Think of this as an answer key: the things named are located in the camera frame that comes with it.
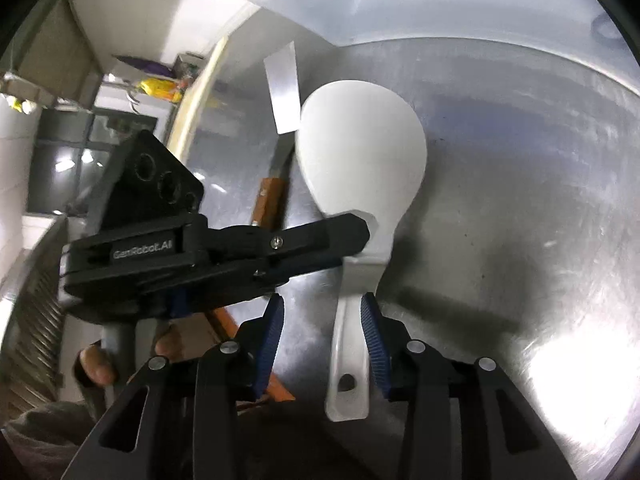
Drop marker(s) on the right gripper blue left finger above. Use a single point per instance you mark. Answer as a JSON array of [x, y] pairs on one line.
[[258, 340]]

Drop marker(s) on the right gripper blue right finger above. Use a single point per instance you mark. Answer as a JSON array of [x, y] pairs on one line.
[[392, 366]]

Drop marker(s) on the white plastic rice paddle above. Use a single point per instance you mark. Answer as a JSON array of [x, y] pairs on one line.
[[360, 147]]

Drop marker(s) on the person's left hand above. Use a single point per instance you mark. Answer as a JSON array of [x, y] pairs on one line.
[[96, 365]]

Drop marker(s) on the yellow bag on shelf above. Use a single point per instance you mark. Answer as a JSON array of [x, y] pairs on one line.
[[163, 89]]

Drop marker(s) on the translucent plastic storage bin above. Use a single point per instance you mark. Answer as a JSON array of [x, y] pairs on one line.
[[579, 30]]

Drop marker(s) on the wooden handled metal scraper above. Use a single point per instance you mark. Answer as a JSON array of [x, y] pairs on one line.
[[282, 79]]

